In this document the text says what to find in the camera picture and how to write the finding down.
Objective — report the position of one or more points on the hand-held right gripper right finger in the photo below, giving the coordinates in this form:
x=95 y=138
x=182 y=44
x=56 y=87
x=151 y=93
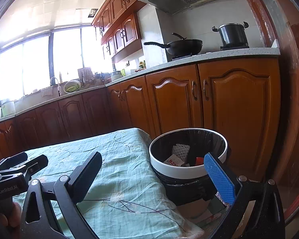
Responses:
x=219 y=179

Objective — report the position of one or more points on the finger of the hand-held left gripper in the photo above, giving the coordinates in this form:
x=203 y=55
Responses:
x=35 y=163
x=15 y=158

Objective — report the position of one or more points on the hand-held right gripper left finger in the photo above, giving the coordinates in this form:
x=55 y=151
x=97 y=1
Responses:
x=87 y=176

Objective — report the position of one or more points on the red chip bag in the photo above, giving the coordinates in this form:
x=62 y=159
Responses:
x=199 y=160

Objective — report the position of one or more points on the white bin with black bag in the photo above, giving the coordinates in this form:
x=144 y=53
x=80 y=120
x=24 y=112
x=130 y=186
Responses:
x=179 y=173

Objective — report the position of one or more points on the white foam fruit net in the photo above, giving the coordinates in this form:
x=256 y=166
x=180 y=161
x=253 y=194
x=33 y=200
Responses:
x=180 y=150

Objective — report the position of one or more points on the red carton box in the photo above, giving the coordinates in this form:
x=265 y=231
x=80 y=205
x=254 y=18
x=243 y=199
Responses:
x=174 y=160

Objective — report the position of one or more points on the person's left hand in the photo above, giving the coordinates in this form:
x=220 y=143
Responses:
x=15 y=216

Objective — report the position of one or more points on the green floral tablecloth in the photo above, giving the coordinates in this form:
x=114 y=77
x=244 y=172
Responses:
x=129 y=179

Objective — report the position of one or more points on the white bucket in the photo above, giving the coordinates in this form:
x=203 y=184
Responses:
x=8 y=108

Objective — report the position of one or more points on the steel sink faucet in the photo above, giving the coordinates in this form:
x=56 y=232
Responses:
x=58 y=87

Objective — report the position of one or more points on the bowl of green beans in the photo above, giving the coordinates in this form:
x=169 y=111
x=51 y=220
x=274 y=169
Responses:
x=72 y=87

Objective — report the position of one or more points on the wooden base cabinet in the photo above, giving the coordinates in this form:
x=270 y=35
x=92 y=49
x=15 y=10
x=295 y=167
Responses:
x=174 y=99

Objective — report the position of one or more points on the kitchen window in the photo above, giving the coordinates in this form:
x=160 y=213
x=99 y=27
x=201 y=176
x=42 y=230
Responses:
x=35 y=62

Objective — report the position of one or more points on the knife block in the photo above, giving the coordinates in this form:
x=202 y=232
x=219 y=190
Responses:
x=84 y=74

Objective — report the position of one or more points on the white electric pot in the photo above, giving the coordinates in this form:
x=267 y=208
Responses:
x=115 y=76

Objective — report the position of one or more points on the white stone countertop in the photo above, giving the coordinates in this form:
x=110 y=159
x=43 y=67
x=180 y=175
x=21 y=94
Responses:
x=239 y=53

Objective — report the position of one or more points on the black wok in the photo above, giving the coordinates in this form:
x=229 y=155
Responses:
x=184 y=47

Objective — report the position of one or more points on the dark cooking pot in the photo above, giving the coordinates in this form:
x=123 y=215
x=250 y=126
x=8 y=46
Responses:
x=233 y=34

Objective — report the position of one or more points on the wooden wall cabinet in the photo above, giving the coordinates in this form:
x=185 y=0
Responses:
x=119 y=37

